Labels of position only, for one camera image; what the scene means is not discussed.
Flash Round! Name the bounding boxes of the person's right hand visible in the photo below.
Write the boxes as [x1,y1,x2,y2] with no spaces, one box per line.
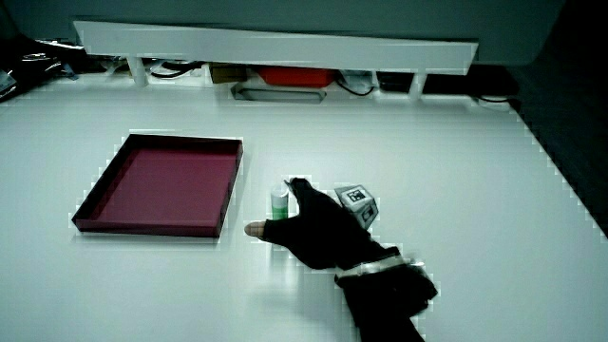
[243,177,406,275]

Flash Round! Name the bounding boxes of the green and white glue stick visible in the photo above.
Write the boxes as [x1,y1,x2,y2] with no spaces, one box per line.
[270,181,291,221]

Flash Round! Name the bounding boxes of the person's right forearm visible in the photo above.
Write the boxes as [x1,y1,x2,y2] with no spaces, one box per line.
[333,258,440,342]

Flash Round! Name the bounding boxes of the grey flat tray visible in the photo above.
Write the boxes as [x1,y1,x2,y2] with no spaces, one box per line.
[230,81,329,105]

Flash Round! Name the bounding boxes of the red box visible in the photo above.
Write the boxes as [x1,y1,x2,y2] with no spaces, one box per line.
[257,66,336,89]

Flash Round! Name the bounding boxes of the dark red shallow tray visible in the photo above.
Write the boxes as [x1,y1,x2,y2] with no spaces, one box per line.
[70,133,245,239]

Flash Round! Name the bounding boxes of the brown cardboard box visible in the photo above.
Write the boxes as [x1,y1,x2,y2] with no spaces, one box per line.
[209,63,249,86]

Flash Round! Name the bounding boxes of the white desk shelf riser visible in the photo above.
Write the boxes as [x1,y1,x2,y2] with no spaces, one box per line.
[72,19,480,102]

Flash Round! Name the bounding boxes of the black flat device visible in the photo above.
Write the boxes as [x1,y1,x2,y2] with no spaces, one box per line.
[378,64,520,97]

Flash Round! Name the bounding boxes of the black bag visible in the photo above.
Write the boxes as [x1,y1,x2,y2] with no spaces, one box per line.
[0,35,90,104]

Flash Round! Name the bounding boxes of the white adapter with black cable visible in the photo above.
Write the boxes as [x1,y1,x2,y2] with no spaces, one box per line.
[334,69,377,98]

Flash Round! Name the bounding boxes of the black cable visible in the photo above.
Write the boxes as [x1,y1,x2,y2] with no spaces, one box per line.
[149,60,206,80]

